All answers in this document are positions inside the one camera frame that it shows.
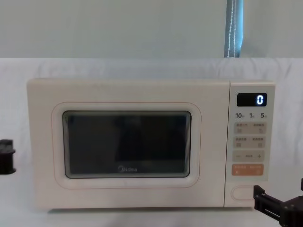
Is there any oven control panel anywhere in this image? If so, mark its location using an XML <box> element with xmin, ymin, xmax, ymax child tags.
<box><xmin>224</xmin><ymin>81</ymin><xmax>276</xmax><ymax>208</ymax></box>

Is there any cream microwave oven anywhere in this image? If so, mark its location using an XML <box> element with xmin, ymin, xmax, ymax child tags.
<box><xmin>26</xmin><ymin>78</ymin><xmax>276</xmax><ymax>210</ymax></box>

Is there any white curtain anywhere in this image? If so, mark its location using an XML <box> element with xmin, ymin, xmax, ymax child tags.
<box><xmin>0</xmin><ymin>0</ymin><xmax>303</xmax><ymax>59</ymax></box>

